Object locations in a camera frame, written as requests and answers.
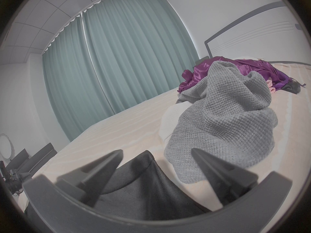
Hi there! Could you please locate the black T-shirt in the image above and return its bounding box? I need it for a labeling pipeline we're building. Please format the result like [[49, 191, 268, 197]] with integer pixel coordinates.
[[24, 150, 209, 221]]

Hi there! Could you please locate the round white-framed mirror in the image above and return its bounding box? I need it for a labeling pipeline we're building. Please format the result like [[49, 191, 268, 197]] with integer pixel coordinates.
[[0, 134, 13, 160]]

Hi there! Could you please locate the blue-green curtain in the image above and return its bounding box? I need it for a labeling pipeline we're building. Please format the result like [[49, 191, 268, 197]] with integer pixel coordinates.
[[42, 12, 115, 143], [81, 0, 200, 116]]

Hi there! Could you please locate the black lace garment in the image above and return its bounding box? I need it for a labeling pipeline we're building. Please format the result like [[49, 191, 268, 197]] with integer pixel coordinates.
[[282, 78, 306, 94]]

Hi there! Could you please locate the black chest of drawers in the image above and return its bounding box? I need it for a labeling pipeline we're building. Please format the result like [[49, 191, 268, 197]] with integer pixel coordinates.
[[18, 143, 58, 179]]

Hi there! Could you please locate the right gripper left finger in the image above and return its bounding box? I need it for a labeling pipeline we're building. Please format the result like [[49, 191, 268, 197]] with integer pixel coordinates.
[[57, 150, 124, 207]]

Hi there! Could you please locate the grey knit garment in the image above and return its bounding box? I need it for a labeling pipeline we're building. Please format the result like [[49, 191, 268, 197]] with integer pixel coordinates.
[[164, 61, 278, 184]]

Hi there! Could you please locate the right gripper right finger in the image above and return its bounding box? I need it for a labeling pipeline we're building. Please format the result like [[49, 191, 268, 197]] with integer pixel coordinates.
[[191, 148, 259, 207]]

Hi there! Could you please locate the purple satin garment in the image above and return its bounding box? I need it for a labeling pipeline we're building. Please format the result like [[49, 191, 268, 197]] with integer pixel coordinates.
[[177, 56, 292, 94]]

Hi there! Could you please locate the grey bedside table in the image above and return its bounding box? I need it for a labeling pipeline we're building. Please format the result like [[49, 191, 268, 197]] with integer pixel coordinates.
[[195, 55, 210, 66]]

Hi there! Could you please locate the bed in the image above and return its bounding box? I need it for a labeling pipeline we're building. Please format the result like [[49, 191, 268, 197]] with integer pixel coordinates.
[[18, 1, 311, 214]]

